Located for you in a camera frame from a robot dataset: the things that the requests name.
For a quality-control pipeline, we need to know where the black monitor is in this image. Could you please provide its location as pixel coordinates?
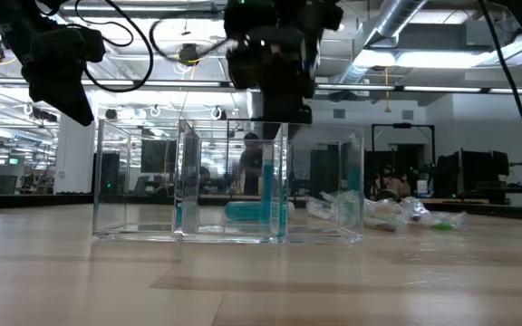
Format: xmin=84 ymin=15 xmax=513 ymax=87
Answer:
xmin=140 ymin=139 xmax=179 ymax=175

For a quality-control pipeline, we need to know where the white building pillar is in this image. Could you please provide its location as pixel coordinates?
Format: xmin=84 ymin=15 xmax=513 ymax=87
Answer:
xmin=53 ymin=112 xmax=98 ymax=195

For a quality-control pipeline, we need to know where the black workstation equipment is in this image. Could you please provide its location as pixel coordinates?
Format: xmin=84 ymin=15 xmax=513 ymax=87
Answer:
xmin=435 ymin=149 xmax=522 ymax=205

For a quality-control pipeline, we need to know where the silver spiral ceiling duct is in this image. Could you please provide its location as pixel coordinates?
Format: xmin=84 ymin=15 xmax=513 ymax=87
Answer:
xmin=333 ymin=0 xmax=430 ymax=85

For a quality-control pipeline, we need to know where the person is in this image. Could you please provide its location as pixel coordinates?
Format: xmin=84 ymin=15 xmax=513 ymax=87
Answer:
xmin=372 ymin=163 xmax=414 ymax=201
xmin=236 ymin=131 xmax=265 ymax=196

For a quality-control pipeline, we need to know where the orange hanging pendant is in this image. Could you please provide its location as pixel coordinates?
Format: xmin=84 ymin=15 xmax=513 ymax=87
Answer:
xmin=382 ymin=66 xmax=392 ymax=114

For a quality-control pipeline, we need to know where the black gantry frame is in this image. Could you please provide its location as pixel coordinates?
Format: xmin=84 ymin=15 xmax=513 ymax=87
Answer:
xmin=371 ymin=121 xmax=437 ymax=200

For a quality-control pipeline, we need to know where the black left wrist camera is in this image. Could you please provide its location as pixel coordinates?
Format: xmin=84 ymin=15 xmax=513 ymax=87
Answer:
xmin=75 ymin=26 xmax=107 ymax=63

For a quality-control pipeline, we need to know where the long ceiling light rail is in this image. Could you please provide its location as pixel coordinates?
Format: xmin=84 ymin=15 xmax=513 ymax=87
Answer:
xmin=0 ymin=76 xmax=522 ymax=95

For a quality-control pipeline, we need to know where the clear acrylic organizer box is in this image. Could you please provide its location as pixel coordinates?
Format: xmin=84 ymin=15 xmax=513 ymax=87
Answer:
xmin=92 ymin=118 xmax=365 ymax=245

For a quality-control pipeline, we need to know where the long black hanging cable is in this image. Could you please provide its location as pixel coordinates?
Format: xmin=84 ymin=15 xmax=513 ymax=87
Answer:
xmin=477 ymin=0 xmax=522 ymax=178

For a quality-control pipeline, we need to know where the teal mouthwash bottle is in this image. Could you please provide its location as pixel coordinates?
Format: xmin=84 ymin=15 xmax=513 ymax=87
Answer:
xmin=223 ymin=200 xmax=296 ymax=224

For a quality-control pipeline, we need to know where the black cabinet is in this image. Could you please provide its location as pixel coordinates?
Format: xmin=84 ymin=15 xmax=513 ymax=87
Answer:
xmin=92 ymin=152 xmax=121 ymax=196

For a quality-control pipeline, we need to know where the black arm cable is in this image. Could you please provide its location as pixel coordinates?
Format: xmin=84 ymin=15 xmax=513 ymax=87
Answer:
xmin=74 ymin=0 xmax=156 ymax=94
xmin=149 ymin=16 xmax=239 ymax=64

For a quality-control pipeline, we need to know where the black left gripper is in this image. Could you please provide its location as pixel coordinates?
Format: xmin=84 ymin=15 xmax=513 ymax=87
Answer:
xmin=21 ymin=27 xmax=95 ymax=127

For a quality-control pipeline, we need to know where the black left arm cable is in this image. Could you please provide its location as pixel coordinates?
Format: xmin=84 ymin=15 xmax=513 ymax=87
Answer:
xmin=74 ymin=0 xmax=156 ymax=94

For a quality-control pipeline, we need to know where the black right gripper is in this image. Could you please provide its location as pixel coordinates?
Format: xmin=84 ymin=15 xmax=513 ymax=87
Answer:
xmin=223 ymin=0 xmax=344 ymax=139

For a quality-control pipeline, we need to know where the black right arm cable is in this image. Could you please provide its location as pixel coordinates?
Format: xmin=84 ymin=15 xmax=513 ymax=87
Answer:
xmin=149 ymin=16 xmax=239 ymax=64

